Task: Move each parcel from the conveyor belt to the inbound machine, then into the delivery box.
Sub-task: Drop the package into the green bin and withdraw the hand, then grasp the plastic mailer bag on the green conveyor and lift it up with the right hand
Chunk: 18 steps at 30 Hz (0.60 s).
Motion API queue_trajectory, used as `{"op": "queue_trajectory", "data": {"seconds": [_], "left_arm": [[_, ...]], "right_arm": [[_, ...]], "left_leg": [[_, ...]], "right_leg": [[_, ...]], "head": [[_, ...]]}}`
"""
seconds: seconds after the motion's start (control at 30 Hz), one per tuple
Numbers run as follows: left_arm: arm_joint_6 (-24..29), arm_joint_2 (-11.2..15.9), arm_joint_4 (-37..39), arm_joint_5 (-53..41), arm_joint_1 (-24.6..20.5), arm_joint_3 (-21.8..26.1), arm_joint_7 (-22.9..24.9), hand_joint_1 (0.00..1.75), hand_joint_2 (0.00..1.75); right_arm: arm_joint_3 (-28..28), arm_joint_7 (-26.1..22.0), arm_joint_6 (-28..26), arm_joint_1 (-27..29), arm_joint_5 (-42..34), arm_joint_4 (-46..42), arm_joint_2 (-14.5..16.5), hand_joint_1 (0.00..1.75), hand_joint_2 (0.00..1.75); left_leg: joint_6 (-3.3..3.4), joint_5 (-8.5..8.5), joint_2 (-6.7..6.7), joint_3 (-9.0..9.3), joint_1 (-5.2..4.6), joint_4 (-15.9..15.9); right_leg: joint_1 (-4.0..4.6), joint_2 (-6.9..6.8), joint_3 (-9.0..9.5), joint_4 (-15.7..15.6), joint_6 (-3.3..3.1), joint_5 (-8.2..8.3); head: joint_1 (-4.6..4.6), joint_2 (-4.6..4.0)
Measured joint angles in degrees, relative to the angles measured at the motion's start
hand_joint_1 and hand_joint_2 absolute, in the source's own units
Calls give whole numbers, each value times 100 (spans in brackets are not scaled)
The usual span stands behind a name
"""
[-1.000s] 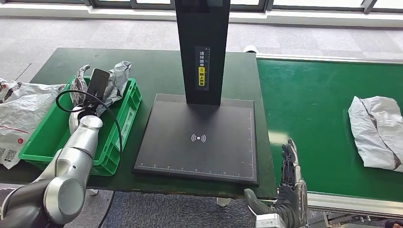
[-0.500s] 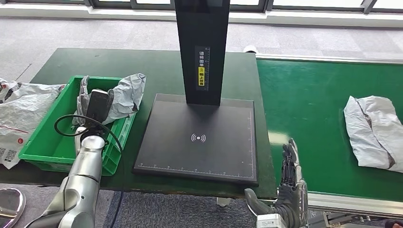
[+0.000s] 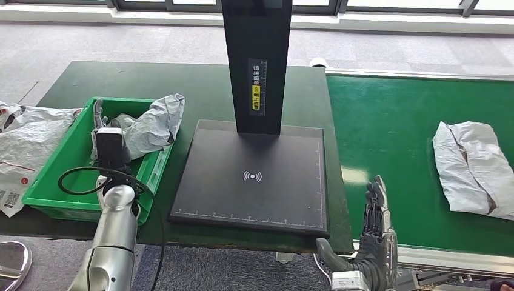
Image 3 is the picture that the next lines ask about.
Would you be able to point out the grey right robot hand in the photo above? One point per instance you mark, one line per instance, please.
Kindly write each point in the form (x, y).
(377, 257)

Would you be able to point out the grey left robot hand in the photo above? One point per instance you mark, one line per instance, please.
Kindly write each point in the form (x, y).
(98, 114)

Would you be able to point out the grey parcel bag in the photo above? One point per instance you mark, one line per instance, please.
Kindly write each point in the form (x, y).
(156, 124)
(474, 168)

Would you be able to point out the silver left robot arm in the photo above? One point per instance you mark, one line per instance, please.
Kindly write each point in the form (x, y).
(114, 229)

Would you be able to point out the green conveyor belt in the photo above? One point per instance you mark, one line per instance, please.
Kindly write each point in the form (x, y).
(381, 140)

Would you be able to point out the black inbound scanning machine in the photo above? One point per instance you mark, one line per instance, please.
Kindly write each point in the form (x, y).
(253, 192)

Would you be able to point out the white conveyor roller cap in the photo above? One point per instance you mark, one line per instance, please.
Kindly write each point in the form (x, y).
(318, 62)

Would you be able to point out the green plastic crate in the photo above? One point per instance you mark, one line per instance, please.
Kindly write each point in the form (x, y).
(60, 160)

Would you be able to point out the dark green table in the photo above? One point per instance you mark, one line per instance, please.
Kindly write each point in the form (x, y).
(160, 80)

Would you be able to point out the large white printed bag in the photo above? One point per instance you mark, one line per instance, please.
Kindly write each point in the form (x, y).
(28, 140)

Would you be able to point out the white table foot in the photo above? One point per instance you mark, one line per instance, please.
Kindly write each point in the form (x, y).
(284, 258)

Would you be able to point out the round chrome disc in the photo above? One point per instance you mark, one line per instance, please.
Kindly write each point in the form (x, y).
(12, 263)

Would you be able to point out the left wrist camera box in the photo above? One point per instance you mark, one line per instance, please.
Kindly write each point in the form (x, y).
(110, 146)

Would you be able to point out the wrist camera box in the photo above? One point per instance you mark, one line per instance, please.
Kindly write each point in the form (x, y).
(110, 146)
(349, 281)

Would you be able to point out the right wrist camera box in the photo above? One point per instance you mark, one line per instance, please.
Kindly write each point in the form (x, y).
(349, 281)

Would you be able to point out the aluminium conveyor frame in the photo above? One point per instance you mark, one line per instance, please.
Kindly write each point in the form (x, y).
(441, 263)

